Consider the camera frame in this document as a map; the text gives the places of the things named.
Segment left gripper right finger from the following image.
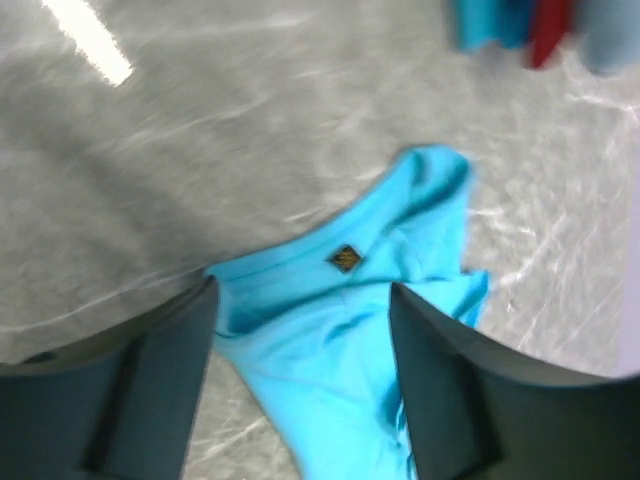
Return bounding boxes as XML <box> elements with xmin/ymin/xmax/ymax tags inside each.
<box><xmin>390</xmin><ymin>284</ymin><xmax>639</xmax><ymax>479</ymax></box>

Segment turquoise polo shirt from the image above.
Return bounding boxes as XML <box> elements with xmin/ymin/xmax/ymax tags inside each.
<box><xmin>208</xmin><ymin>145</ymin><xmax>489</xmax><ymax>479</ymax></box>

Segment folded teal t shirt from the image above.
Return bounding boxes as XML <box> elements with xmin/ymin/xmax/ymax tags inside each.
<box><xmin>451</xmin><ymin>0</ymin><xmax>536</xmax><ymax>52</ymax></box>

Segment folded grey-blue t shirt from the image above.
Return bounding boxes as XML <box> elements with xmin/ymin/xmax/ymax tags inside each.
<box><xmin>580</xmin><ymin>0</ymin><xmax>639</xmax><ymax>76</ymax></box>

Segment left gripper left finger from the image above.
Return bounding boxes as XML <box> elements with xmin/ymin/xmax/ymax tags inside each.
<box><xmin>1</xmin><ymin>278</ymin><xmax>218</xmax><ymax>479</ymax></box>

